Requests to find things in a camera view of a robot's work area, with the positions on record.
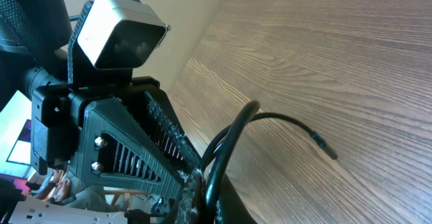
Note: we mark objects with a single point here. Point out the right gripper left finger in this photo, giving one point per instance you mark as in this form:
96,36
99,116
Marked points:
186,209

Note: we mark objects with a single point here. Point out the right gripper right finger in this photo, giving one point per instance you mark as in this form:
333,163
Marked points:
230,208

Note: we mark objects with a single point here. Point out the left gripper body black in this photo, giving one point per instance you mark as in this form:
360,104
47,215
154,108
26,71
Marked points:
58,115

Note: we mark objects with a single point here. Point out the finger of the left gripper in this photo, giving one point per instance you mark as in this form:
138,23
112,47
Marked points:
116,151
168,134

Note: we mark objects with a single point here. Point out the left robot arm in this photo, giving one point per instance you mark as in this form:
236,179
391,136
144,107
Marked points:
38,39

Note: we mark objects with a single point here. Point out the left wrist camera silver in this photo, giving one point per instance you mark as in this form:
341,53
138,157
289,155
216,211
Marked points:
120,34

